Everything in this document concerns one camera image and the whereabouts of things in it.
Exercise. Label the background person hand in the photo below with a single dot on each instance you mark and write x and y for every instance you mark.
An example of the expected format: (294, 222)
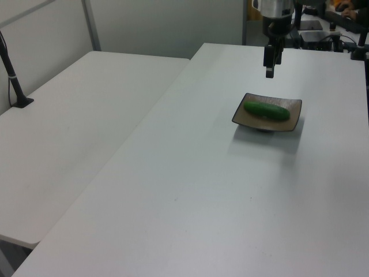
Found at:
(349, 13)

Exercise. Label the black computer keyboard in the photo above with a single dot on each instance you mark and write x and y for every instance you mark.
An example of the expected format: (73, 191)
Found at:
(346, 23)

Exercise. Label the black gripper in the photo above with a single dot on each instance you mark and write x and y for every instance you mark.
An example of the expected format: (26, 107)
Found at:
(278, 27)

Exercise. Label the grey flat pad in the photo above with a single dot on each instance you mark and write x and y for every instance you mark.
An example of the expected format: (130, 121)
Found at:
(311, 25)

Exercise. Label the silver electronics box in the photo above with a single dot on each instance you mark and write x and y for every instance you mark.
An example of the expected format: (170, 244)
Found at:
(315, 39)

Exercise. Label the black clamp monitor stand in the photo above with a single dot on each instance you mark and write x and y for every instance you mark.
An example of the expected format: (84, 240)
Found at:
(360, 46)

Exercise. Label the grey partition frame post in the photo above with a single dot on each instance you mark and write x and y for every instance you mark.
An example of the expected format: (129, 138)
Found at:
(92, 26)

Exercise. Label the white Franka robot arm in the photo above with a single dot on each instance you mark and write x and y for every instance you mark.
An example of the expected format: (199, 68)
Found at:
(275, 7)

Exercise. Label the black pole stand with base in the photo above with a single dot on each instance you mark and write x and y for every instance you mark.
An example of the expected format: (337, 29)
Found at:
(11, 78)

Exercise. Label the square brown ceramic plate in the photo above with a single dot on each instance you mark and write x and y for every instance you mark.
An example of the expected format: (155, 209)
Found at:
(291, 121)

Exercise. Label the black upright stand post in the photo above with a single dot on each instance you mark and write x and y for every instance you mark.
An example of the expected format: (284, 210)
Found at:
(298, 14)

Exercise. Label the green cucumber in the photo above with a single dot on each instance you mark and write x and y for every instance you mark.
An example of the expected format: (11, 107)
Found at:
(266, 110)

